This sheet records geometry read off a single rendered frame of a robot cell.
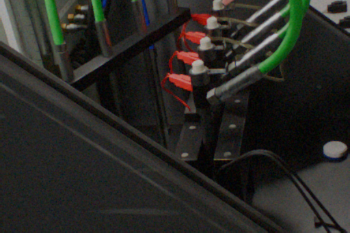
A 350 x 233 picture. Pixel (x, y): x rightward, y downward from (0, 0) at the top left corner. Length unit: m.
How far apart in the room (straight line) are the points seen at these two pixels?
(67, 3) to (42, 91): 0.64
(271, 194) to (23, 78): 0.63
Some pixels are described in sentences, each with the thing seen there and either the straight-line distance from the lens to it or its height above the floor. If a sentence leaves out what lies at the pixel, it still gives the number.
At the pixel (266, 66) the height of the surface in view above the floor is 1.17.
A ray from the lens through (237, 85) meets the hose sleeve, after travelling 0.86.
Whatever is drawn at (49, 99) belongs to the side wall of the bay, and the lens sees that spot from 0.64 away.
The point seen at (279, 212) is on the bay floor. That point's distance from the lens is 1.14.
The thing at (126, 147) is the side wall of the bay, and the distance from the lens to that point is 0.65.
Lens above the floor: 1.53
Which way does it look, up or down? 28 degrees down
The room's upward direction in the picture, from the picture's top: 10 degrees counter-clockwise
